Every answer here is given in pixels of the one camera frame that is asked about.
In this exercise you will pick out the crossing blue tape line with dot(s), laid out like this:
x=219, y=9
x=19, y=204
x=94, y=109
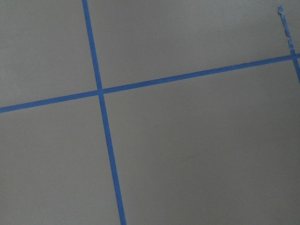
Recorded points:
x=104, y=116

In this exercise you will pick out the long blue tape line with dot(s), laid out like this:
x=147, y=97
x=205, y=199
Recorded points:
x=146, y=83

